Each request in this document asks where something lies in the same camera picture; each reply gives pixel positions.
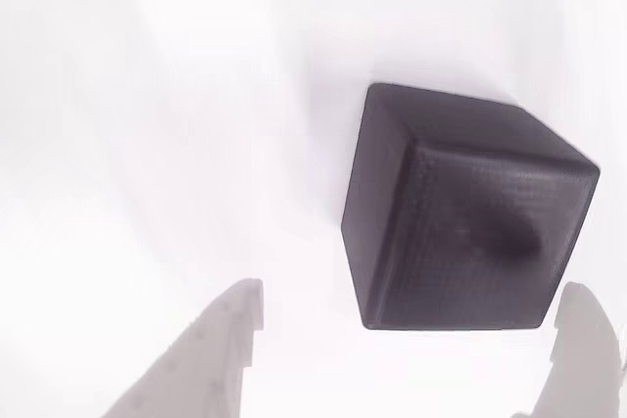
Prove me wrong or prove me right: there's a black cube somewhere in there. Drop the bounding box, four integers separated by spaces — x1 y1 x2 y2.
340 82 602 332

